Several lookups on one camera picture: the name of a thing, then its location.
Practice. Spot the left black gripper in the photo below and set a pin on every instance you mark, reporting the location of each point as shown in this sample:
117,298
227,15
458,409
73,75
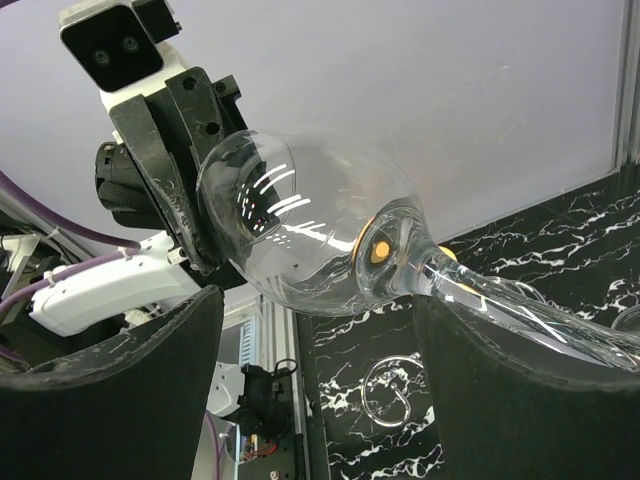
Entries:
179,124

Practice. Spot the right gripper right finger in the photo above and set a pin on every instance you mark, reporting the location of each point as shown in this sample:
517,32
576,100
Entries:
508,408

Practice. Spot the chrome wine glass rack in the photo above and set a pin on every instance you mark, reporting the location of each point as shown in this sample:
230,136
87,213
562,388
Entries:
392,360

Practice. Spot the clear wine glass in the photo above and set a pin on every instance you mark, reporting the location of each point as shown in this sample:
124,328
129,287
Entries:
324,225

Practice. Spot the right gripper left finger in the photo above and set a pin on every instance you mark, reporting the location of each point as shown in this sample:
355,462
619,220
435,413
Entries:
130,407

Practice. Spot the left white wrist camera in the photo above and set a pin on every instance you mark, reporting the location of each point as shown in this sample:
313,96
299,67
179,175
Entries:
123,46

